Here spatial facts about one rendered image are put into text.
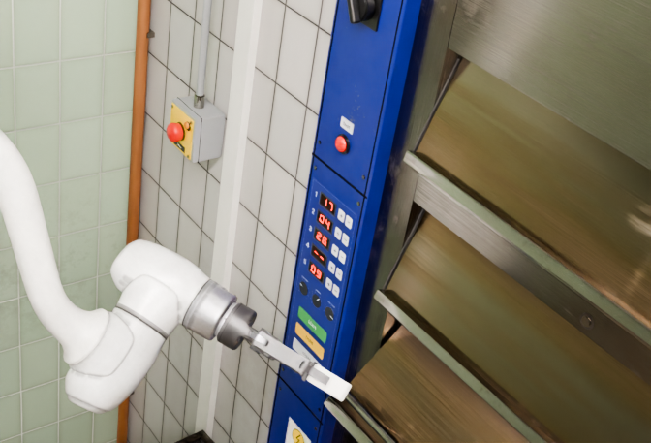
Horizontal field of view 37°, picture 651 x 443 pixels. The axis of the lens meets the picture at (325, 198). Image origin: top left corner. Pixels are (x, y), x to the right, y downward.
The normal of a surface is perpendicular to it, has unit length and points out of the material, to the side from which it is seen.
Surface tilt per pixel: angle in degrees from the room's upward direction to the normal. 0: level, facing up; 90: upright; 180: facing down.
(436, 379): 45
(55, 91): 90
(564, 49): 90
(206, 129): 90
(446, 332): 70
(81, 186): 90
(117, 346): 54
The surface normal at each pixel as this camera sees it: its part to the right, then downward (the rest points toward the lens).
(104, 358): 0.39, 0.04
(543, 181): -0.71, -0.10
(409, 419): -0.47, -0.45
